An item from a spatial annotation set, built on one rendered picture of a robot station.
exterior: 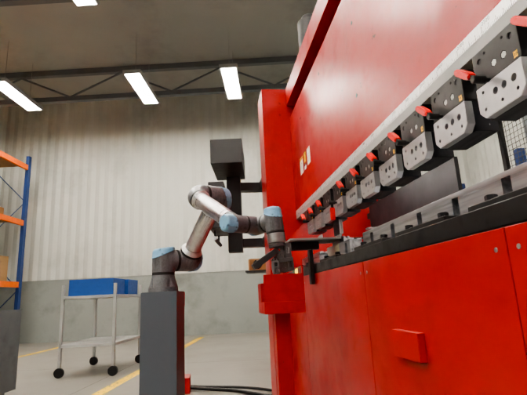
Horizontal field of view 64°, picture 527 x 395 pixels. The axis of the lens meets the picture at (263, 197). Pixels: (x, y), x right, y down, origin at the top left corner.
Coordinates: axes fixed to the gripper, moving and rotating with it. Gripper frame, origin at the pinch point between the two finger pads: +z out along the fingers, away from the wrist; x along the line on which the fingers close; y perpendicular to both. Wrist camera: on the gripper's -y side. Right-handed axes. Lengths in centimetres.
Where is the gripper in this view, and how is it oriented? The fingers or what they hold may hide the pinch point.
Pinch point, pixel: (278, 294)
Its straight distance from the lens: 173.7
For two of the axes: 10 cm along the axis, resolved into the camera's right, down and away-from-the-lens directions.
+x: -1.2, 2.3, 9.6
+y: 9.8, -1.0, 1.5
